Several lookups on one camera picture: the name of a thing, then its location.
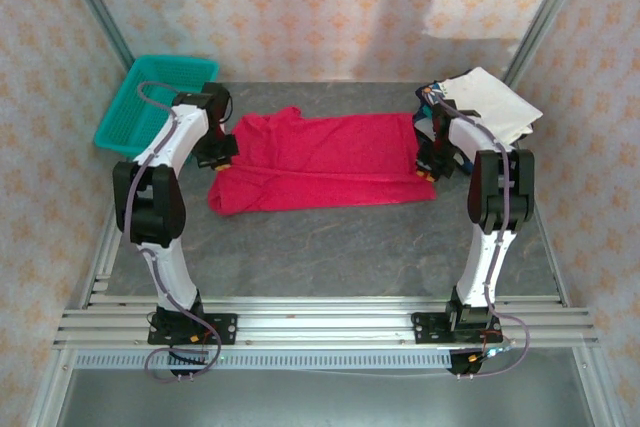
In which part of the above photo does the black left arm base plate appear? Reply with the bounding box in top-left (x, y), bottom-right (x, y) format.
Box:
top-left (147, 313), bottom-right (239, 347)

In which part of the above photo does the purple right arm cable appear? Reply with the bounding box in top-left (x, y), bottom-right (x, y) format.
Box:
top-left (434, 96), bottom-right (532, 381)

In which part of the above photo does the grey slotted cable duct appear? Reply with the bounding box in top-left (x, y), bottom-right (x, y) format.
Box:
top-left (74, 350), bottom-right (454, 371)

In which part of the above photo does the aluminium rail beam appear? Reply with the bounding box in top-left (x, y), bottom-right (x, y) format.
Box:
top-left (54, 296), bottom-right (599, 349)

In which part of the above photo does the stack of folded clothes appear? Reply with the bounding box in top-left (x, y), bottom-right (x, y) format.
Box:
top-left (412, 80), bottom-right (534, 177)

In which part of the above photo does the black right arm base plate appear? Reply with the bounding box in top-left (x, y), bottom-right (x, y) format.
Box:
top-left (412, 311), bottom-right (502, 347)

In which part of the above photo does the aluminium frame post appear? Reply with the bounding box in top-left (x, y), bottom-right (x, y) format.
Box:
top-left (502, 0), bottom-right (596, 87)
top-left (58, 0), bottom-right (135, 68)

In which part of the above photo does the white folded t-shirt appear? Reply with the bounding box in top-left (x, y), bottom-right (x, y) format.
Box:
top-left (432, 65), bottom-right (545, 148)

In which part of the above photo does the teal printed folded t-shirt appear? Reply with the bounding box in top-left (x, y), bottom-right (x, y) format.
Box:
top-left (413, 101), bottom-right (437, 134)

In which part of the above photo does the grey metal shelf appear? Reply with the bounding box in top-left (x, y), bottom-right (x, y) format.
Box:
top-left (58, 369), bottom-right (594, 427)

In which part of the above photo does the red t-shirt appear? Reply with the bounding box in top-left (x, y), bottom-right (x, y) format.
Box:
top-left (207, 105), bottom-right (437, 218)

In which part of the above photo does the teal plastic basket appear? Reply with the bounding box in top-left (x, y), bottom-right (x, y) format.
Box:
top-left (93, 54), bottom-right (221, 166)

